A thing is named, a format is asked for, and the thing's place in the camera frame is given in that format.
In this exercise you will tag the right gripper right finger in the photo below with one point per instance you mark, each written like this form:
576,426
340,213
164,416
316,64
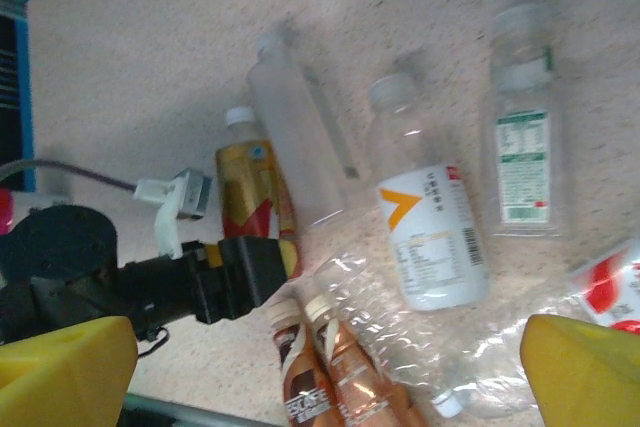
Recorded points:
585,377

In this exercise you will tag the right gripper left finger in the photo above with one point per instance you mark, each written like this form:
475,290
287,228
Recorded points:
60,382

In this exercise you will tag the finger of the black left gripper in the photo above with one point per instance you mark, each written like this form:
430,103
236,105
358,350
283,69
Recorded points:
245,277

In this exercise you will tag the gold red label bottle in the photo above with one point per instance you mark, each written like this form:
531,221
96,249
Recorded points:
250,182

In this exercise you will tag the red white label water bottle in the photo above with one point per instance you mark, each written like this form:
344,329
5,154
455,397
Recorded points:
605,282

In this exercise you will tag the brown coffee drink bottle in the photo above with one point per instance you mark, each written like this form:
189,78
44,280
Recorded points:
300,387
360,382

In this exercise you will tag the clear plastic bottle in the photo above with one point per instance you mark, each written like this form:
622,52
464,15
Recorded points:
380,317

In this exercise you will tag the frosted clear tall bottle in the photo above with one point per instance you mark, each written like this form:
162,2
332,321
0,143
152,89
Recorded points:
300,137

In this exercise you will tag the white label orange arrow bottle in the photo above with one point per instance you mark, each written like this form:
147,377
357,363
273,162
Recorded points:
430,242

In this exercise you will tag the green label clear bottle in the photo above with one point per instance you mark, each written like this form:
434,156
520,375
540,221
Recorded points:
525,167

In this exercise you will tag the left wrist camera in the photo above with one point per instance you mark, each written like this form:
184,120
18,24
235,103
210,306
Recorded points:
185,197

